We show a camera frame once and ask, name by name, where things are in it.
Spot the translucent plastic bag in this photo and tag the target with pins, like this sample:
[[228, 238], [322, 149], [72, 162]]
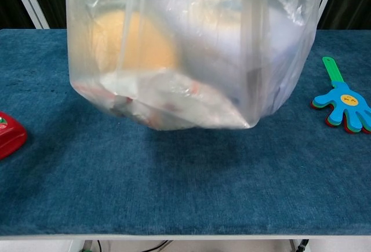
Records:
[[95, 17]]

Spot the clear zip bag red stripe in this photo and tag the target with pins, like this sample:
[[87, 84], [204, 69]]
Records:
[[174, 104]]

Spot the blue felt table cover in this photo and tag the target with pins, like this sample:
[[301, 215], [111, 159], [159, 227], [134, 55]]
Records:
[[174, 182]]

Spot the white purple package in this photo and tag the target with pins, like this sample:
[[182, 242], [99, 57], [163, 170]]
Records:
[[220, 46]]

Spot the yellow orange soft item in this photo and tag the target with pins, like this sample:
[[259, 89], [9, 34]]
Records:
[[145, 46]]

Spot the blue hand clapper toy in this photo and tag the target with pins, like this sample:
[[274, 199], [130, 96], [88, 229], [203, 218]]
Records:
[[347, 101]]

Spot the black pleated curtain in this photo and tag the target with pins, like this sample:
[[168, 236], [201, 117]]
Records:
[[353, 0], [8, 5], [55, 0]]

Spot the red bottle with white cap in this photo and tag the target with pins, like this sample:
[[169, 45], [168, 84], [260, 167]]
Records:
[[11, 139]]

